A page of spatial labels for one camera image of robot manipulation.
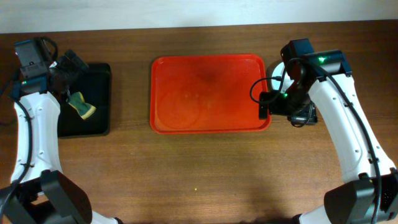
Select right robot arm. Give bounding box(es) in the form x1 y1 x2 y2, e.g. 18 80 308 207
255 39 397 223

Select light blue plate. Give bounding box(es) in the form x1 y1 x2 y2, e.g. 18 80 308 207
271 62 294 93

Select black plastic tray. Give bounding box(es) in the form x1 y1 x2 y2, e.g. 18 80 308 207
58 63 112 138

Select green and yellow sponge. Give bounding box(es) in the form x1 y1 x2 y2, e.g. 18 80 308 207
68 91 96 120

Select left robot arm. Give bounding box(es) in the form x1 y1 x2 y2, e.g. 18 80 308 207
1 37 119 223

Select red plastic tray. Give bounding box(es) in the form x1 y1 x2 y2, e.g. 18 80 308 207
150 54 272 134

